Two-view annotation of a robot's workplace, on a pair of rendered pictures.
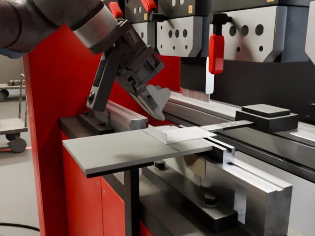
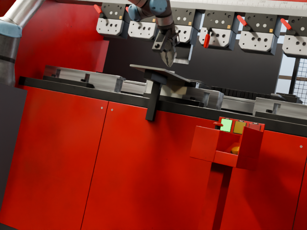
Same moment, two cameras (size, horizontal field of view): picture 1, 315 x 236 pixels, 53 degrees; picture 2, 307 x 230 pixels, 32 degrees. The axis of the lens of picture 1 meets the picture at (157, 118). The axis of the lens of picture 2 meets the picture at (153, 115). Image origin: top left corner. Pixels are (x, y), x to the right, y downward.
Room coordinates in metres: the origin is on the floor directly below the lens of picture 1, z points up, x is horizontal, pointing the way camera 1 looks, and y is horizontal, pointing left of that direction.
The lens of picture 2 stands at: (-1.45, 1.33, 0.70)
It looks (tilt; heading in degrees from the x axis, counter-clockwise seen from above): 2 degrees up; 328
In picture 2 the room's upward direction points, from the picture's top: 12 degrees clockwise
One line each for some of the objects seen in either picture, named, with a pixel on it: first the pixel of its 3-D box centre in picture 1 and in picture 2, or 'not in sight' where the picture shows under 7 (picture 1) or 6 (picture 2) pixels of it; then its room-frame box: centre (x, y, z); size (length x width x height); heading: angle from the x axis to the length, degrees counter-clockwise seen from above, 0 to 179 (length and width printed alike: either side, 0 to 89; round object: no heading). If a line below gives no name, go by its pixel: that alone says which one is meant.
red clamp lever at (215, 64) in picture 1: (219, 44); (208, 38); (0.53, -0.10, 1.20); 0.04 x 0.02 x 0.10; 118
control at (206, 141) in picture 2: not in sight; (227, 140); (0.10, 0.02, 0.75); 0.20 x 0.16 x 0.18; 21
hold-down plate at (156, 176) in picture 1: (181, 189); (172, 100); (0.63, -0.05, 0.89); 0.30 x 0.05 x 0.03; 28
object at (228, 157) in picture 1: (199, 142); (178, 82); (0.68, -0.10, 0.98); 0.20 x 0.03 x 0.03; 28
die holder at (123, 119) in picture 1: (112, 117); (82, 80); (1.18, 0.17, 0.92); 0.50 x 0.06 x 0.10; 28
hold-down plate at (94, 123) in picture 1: (94, 124); (66, 82); (1.20, 0.25, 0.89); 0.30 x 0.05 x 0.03; 28
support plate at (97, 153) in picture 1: (135, 144); (161, 73); (0.62, 0.05, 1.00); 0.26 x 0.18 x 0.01; 118
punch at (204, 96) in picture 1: (196, 77); (181, 53); (0.69, -0.09, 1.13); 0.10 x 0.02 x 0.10; 28
